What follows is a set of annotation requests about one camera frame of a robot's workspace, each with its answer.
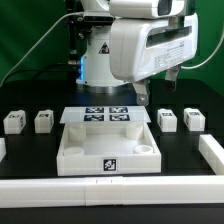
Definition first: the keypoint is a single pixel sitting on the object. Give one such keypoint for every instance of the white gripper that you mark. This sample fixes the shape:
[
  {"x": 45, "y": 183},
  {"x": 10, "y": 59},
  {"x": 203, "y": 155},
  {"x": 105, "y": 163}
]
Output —
[{"x": 142, "y": 48}]

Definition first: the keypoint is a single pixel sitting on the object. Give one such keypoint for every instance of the white square tabletop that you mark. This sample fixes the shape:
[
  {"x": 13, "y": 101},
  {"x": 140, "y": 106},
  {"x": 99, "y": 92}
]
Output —
[{"x": 107, "y": 149}]

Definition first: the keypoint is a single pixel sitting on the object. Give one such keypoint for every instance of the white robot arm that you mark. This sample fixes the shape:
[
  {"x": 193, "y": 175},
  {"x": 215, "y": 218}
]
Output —
[{"x": 97, "y": 74}]

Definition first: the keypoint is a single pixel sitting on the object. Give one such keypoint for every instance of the white tag plate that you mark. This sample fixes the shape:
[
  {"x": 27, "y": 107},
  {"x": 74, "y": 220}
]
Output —
[{"x": 105, "y": 114}]

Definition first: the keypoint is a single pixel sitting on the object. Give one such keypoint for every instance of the white U-shaped fence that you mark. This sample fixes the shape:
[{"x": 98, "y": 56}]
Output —
[{"x": 28, "y": 179}]

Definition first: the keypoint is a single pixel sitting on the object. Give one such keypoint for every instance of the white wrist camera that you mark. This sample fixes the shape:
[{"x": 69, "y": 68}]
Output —
[{"x": 146, "y": 9}]

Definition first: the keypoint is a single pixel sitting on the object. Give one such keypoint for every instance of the black camera on base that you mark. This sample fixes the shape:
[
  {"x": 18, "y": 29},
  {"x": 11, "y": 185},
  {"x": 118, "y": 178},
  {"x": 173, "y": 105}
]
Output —
[{"x": 98, "y": 16}]

